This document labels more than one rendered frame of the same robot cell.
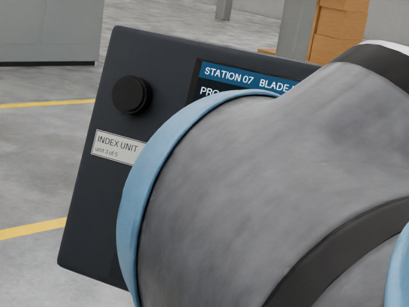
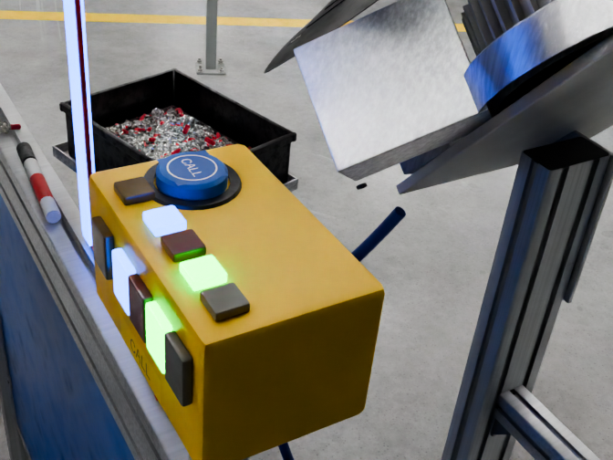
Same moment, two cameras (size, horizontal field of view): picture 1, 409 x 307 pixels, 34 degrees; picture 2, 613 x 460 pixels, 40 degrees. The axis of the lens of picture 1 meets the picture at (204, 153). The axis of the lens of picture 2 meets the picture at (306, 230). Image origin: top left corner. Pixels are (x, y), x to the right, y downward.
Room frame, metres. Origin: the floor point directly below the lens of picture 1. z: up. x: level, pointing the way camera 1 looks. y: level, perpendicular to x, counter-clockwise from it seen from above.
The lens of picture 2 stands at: (-0.15, -1.22, 1.32)
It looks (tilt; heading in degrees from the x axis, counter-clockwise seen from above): 34 degrees down; 35
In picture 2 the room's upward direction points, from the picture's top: 6 degrees clockwise
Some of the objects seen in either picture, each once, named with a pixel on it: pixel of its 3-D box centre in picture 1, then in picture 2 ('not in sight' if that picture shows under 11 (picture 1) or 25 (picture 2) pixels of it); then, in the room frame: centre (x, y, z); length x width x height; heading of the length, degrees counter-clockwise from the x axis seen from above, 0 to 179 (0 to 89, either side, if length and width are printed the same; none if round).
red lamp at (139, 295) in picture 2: not in sight; (140, 308); (0.07, -0.97, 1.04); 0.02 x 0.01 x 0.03; 69
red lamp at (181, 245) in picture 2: not in sight; (182, 245); (0.09, -0.98, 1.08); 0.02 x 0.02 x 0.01; 69
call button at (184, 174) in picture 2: not in sight; (192, 178); (0.14, -0.93, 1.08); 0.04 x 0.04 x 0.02
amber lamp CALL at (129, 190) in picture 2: not in sight; (134, 191); (0.11, -0.92, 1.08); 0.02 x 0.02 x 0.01; 69
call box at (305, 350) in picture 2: not in sight; (223, 299); (0.12, -0.98, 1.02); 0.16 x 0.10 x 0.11; 69
